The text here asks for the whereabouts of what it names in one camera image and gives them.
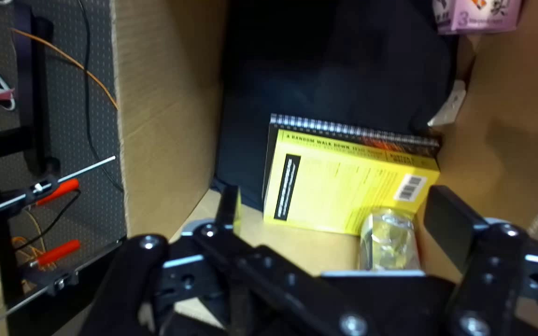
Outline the cardboard box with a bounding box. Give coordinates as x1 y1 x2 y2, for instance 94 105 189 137
108 0 538 336

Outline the orange handled bar clamp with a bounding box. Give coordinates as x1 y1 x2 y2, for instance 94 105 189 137
0 156 120 221
0 238 125 309

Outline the white paper tag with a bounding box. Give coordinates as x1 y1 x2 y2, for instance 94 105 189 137
426 79 469 131

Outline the black cloth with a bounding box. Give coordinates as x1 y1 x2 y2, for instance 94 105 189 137
213 0 465 212

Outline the orange cable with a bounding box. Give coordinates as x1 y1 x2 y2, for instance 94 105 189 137
8 27 122 113

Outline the pink box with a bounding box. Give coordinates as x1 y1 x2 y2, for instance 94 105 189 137
430 0 525 38

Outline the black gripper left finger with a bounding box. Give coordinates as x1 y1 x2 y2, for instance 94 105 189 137
80 185 370 336

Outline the clear plastic bottle blue cap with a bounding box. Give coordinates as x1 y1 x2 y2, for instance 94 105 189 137
357 208 422 273

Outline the yellow book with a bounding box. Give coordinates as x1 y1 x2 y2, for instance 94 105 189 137
262 128 443 238

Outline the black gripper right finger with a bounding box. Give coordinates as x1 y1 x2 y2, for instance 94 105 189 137
426 184 538 336

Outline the black metal table frame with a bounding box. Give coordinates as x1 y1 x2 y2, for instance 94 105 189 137
0 12 64 182

